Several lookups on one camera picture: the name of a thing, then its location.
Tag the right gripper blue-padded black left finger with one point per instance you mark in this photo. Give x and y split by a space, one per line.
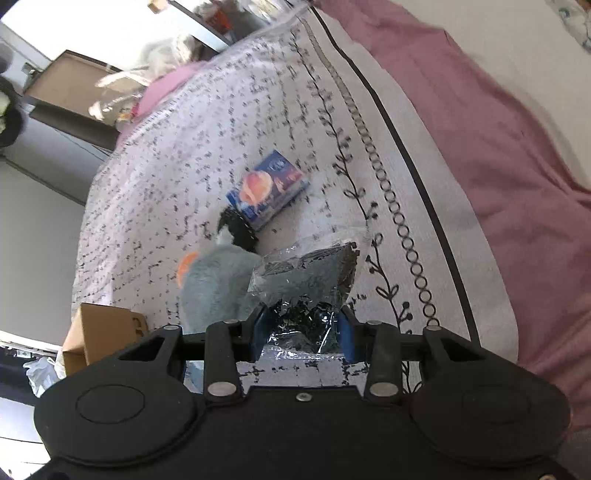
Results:
232 341

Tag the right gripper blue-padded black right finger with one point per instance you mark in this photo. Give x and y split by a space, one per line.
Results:
378 344

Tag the clear bag of black items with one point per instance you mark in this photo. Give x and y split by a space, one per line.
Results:
304 288

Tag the blue planet tissue pack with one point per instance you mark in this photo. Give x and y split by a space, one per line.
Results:
266 189

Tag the black fuzzy soft toy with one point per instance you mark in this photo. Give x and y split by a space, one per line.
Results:
234 229

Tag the grey plush toy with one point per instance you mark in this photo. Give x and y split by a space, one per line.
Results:
213 283

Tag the brown cardboard box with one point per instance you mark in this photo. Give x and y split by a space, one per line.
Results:
97 331

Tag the white patterned bed cover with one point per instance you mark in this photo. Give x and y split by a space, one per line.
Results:
302 130

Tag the pile of white plastic bags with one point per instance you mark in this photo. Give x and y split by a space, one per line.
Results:
121 90

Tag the large flat cardboard sheet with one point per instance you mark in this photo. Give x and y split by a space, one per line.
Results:
62 94

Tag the hanging black white clothes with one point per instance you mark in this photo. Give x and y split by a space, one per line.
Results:
12 119

